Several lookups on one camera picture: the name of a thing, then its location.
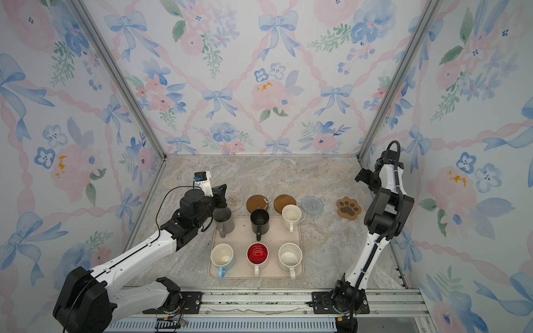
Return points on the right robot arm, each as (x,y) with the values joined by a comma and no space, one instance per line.
(385,219)

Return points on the aluminium corner post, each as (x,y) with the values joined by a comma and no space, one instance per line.
(414,45)
(82,14)

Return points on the red inside white mug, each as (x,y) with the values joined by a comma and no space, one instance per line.
(258,258)

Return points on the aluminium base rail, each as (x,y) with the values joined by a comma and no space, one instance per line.
(285,310)

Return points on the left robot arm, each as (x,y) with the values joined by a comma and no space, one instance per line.
(92,299)

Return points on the right aluminium corner post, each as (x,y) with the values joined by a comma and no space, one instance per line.
(414,45)

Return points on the left aluminium corner post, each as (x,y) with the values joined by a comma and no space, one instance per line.
(82,14)

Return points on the plain brown wooden coaster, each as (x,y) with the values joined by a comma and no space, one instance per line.
(283,200)

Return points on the scratched brown wooden coaster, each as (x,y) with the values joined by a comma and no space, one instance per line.
(257,202)

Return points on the white mug blue handle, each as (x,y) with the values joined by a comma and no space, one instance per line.
(223,258)

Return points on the cream mug back right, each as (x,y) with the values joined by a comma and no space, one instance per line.
(291,215)

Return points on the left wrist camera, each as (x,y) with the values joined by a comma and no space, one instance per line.
(202,180)

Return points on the grey mug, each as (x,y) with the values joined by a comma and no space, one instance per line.
(224,221)

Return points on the brown paw shaped coaster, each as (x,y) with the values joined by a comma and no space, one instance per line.
(348,208)

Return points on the beige serving tray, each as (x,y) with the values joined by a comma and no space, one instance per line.
(242,237)

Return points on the white mug front right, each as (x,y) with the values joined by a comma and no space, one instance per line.
(290,257)

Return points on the blue grey woven coaster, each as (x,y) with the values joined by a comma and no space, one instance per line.
(312,205)

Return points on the colourful stitched white coaster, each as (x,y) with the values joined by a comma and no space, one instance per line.
(234,201)

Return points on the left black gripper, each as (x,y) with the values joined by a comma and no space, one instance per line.
(219,195)

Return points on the black mug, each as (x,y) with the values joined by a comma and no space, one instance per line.
(260,223)

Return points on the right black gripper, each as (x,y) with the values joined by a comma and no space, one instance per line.
(364,175)

